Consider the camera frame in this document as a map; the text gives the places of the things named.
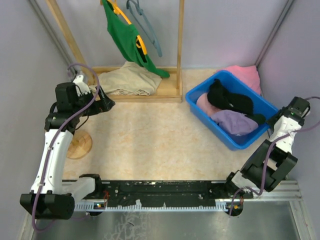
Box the purple cap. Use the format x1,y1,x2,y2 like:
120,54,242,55
210,110,259,136

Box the green tank top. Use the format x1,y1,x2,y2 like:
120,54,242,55
101,0,170,78

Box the grey-blue hanger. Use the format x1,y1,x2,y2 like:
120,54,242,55
126,0,163,58

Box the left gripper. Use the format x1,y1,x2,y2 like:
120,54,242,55
73,85,115,117

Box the wooden hat stand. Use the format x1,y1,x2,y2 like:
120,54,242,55
66,130,93,160

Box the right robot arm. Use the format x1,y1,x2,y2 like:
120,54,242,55
223,96,311,198

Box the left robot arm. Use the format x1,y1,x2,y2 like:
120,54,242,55
19,82,115,220

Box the dark green cap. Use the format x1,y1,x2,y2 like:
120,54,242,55
246,113,266,126

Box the aluminium frame rail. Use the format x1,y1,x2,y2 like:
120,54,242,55
74,180,302,216

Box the pink cloth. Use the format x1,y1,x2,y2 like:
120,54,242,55
217,65,262,95

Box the wooden clothes rack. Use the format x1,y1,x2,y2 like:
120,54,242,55
46,0,185,103

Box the pink cap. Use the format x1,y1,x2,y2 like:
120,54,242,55
196,92,221,117

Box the yellow hanger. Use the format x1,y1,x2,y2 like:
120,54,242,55
100,0,148,61

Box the beige cloth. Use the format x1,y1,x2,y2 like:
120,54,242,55
98,61,162,96

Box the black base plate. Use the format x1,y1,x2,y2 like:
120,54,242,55
84,180,239,208

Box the black cap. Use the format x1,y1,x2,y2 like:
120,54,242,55
207,78,254,115

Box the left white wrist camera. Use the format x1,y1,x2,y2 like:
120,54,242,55
71,71,91,97

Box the blue plastic bin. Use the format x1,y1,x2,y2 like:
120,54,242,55
185,70,278,151

